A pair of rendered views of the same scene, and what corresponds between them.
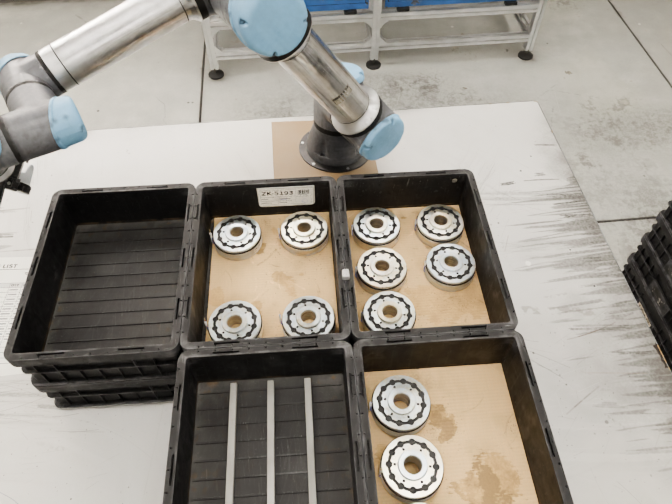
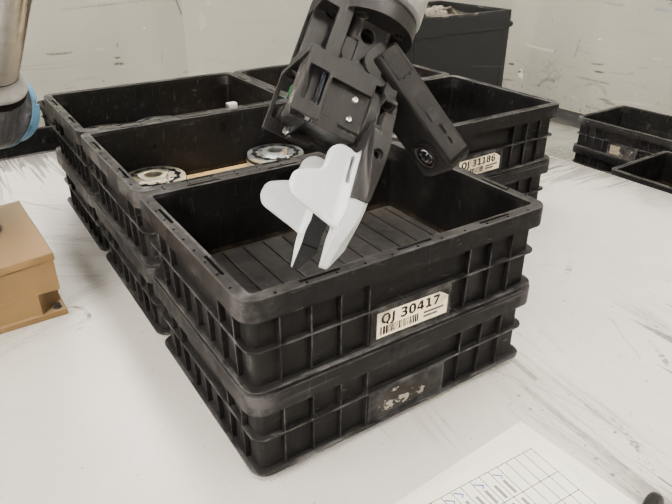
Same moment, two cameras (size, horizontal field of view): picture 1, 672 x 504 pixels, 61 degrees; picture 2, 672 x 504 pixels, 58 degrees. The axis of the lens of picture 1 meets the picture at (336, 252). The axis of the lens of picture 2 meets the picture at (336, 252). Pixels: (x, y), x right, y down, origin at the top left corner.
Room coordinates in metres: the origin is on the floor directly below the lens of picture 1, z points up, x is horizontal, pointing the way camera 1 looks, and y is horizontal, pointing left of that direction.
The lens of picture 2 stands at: (0.97, 1.03, 1.22)
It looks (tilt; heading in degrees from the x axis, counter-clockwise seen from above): 28 degrees down; 241
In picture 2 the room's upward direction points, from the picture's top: straight up
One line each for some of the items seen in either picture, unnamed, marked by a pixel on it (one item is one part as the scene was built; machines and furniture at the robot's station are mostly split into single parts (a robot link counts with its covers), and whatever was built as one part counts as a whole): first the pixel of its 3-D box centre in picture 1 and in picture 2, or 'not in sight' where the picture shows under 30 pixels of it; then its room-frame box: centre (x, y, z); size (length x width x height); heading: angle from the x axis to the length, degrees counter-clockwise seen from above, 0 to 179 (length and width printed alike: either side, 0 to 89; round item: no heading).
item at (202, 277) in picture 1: (269, 271); (236, 174); (0.66, 0.14, 0.87); 0.40 x 0.30 x 0.11; 4
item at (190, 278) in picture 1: (266, 256); (234, 143); (0.66, 0.14, 0.92); 0.40 x 0.30 x 0.02; 4
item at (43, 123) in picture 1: (42, 122); not in sight; (0.70, 0.46, 1.22); 0.11 x 0.11 x 0.08; 32
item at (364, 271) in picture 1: (381, 267); not in sight; (0.67, -0.09, 0.86); 0.10 x 0.10 x 0.01
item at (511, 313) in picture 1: (418, 247); (168, 102); (0.68, -0.16, 0.92); 0.40 x 0.30 x 0.02; 4
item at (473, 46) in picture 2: not in sight; (419, 110); (-0.78, -1.29, 0.45); 0.60 x 0.45 x 0.90; 6
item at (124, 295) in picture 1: (119, 280); (339, 245); (0.64, 0.44, 0.87); 0.40 x 0.30 x 0.11; 4
